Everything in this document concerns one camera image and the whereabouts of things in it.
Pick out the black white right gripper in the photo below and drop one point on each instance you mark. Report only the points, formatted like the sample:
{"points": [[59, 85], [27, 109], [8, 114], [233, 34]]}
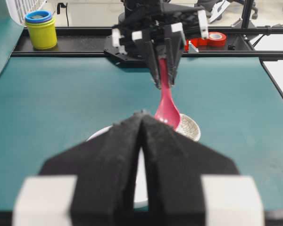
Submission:
{"points": [[149, 31]]}

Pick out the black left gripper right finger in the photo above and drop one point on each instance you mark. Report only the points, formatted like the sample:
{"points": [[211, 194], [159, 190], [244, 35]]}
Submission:
{"points": [[174, 165]]}

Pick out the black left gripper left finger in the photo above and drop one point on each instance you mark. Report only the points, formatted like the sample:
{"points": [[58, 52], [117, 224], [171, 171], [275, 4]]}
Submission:
{"points": [[106, 168]]}

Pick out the pink plastic spoon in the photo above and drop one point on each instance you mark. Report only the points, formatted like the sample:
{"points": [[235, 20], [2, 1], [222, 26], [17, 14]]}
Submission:
{"points": [[167, 112]]}

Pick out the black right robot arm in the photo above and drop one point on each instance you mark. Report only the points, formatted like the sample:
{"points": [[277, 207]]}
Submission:
{"points": [[157, 29]]}

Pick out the speckled ceramic spoon rest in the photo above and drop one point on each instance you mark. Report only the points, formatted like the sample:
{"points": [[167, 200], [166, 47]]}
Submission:
{"points": [[189, 128]]}

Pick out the white ceramic bowl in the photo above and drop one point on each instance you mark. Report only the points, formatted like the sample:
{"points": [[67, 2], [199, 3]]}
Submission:
{"points": [[140, 201]]}

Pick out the red tape roll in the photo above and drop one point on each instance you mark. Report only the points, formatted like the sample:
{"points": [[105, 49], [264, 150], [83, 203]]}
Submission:
{"points": [[216, 39]]}

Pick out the white black sneaker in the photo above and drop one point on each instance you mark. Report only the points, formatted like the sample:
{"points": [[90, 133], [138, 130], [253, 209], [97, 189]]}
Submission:
{"points": [[218, 10]]}

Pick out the yellow stacked plastic cups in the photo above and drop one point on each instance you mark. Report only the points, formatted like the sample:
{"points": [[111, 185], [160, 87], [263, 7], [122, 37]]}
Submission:
{"points": [[41, 28]]}

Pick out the silver metal bracket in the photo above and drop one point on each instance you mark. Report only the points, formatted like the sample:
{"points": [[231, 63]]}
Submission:
{"points": [[192, 46]]}

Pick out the black aluminium frame rail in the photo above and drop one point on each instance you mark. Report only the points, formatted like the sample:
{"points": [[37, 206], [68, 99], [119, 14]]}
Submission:
{"points": [[96, 42]]}

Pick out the white wire rack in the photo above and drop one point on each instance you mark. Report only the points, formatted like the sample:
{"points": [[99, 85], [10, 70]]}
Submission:
{"points": [[19, 8]]}

